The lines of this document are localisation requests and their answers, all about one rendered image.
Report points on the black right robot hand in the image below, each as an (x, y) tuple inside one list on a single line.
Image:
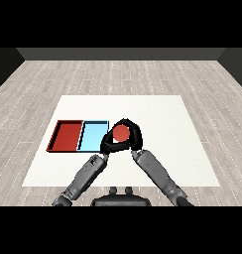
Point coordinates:
[(137, 136)]

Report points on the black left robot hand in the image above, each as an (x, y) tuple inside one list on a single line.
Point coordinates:
[(108, 144)]

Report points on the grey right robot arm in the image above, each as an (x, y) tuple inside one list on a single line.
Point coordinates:
[(158, 173)]

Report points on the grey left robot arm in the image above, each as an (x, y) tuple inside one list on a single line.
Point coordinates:
[(86, 174)]

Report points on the small red can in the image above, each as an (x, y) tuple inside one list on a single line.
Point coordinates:
[(121, 133)]

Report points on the light blue shallow open box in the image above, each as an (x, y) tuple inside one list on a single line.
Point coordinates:
[(93, 136)]

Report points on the red shallow open box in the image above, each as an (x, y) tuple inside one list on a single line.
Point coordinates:
[(66, 137)]

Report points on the dark grey robot body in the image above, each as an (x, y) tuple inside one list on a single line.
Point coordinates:
[(121, 199)]

